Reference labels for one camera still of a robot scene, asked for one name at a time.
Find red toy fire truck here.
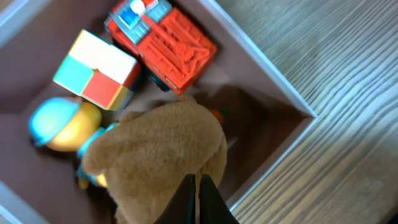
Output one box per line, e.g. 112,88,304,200
104,0,217,95

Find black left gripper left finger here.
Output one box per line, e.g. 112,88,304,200
154,174,196,224

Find colourful puzzle cube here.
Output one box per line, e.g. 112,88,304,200
53,29,144,111

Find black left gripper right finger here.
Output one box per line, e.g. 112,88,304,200
199,174,239,224

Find yellow duck toy blue hat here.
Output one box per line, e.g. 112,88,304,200
28,96,121,190

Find brown plush toy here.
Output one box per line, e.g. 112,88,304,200
81,96,228,223

